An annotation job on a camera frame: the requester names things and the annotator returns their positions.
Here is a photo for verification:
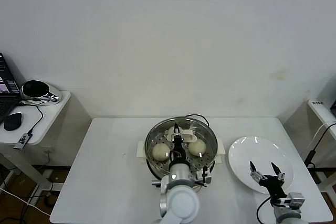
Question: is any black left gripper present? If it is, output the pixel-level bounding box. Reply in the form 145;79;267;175
170;122;188;166

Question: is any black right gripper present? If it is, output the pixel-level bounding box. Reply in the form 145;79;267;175
248;161;289;201

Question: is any glass lid with cream handle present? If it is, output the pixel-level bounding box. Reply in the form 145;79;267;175
145;118;218;177

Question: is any perforated steel steamer basket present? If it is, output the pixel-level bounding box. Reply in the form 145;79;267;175
136;118;226;182

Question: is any white round plate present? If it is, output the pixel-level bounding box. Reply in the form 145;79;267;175
227;136;294;195

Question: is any white side table with laptop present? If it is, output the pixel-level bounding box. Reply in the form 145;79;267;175
0;90;92;190

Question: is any shiny chrome dome device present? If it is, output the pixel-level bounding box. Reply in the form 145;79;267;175
20;80;63;103

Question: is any grey usb hub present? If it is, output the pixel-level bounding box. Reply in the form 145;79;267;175
13;133;33;151

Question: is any black computer mouse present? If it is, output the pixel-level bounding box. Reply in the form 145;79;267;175
3;112;22;132

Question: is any black laptop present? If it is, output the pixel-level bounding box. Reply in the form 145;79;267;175
0;52;21;124

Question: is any black cooker power cable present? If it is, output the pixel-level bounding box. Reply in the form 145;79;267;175
183;114;210;129

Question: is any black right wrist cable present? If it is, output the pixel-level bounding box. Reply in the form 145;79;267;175
256;196;274;224

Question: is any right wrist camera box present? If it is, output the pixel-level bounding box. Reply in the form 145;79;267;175
287;192;306;210

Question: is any black power adapter cable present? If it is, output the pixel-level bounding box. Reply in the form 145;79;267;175
303;123;336;168

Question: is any white hanging cable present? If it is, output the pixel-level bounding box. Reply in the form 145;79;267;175
306;120;336;151

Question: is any black laptop hub cable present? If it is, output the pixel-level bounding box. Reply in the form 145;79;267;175
17;102;44;135

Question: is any white floor cable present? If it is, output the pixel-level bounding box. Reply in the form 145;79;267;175
0;187;51;217

